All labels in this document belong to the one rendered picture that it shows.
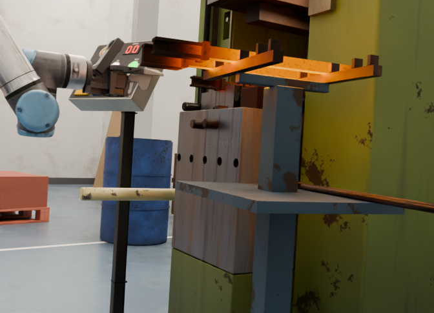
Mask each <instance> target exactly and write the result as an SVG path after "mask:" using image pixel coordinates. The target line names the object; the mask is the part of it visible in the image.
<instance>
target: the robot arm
mask: <svg viewBox="0 0 434 313"><path fill-rule="evenodd" d="M123 45H124V41H122V40H121V39H120V38H116V39H114V40H112V41H111V42H110V43H109V44H108V47H107V49H106V50H105V51H104V53H103V54H102V56H101V57H100V58H99V60H98V61H97V63H96V64H95V65H94V67H93V68H92V62H91V61H87V60H86V59H85V57H84V56H77V55H72V54H62V53H57V52H49V51H44V50H38V49H29V48H24V49H21V47H20V46H19V45H18V43H17V41H16V39H15V38H14V36H13V35H12V33H11V31H10V30H9V28H8V27H7V25H6V23H5V22H4V20H3V18H2V17H1V15H0V89H1V91H2V93H3V94H4V97H5V99H6V101H7V102H8V104H9V105H10V107H11V109H12V110H13V111H14V114H15V115H16V116H17V125H16V127H17V133H18V134H19V135H20V136H27V137H52V136H53V135H54V131H55V129H56V128H55V124H56V123H57V120H58V118H59V105H58V103H57V101H56V95H57V88H67V89H73V90H81V89H82V93H85V94H96V95H102V96H108V97H124V96H128V94H129V93H130V92H131V90H132V86H133V82H137V83H138V84H139V87H140V89H141V90H144V91H145V90H147V89H148V88H149V85H150V82H151V79H152V77H153V76H164V74H163V73H161V72H160V71H158V70H153V69H148V68H139V67H132V66H123V65H111V62H112V61H113V59H114V58H115V57H116V55H117V54H118V53H119V52H120V51H121V49H122V46H123ZM92 76H93V77H94V78H92Z"/></svg>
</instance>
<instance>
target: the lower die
mask: <svg viewBox="0 0 434 313"><path fill-rule="evenodd" d="M241 90H242V86H241V85H232V84H227V83H226V84H225V90H220V91H214V90H212V89H209V92H206V93H201V110H212V109H213V107H214V106H218V105H223V106H228V107H229V108H232V107H236V108H237V107H240V103H238V102H236V101H235V100H234V96H235V94H236V93H237V92H241Z"/></svg>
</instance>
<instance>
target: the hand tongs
mask: <svg viewBox="0 0 434 313"><path fill-rule="evenodd" d="M298 189H304V190H309V191H312V192H319V193H323V194H329V195H334V196H340V197H347V198H351V199H357V200H362V201H368V202H373V203H380V204H383V205H390V206H394V207H401V208H408V209H412V210H419V211H423V212H429V213H434V203H427V202H422V201H414V200H410V199H402V198H397V197H389V196H381V195H377V194H369V193H364V192H357V191H352V190H344V189H339V188H331V187H323V186H318V185H308V184H307V183H301V182H298Z"/></svg>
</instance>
